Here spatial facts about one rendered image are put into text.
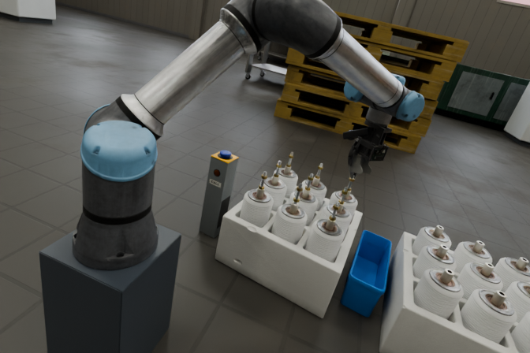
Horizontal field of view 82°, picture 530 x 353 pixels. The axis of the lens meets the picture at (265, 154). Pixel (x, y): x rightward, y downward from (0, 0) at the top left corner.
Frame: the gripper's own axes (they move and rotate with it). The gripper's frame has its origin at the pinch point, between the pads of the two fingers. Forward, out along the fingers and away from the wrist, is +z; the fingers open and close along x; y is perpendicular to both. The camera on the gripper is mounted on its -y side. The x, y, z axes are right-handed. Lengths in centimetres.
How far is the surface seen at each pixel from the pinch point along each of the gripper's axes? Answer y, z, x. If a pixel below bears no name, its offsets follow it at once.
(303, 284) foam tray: 18.6, 26.1, -25.6
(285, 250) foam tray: 12.1, 18.0, -30.5
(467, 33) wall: -364, -120, 625
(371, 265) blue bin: 12.2, 34.0, 14.1
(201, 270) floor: -2, 34, -49
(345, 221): 12.2, 9.9, -10.2
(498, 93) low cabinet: -192, -23, 491
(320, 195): -4.1, 10.8, -7.4
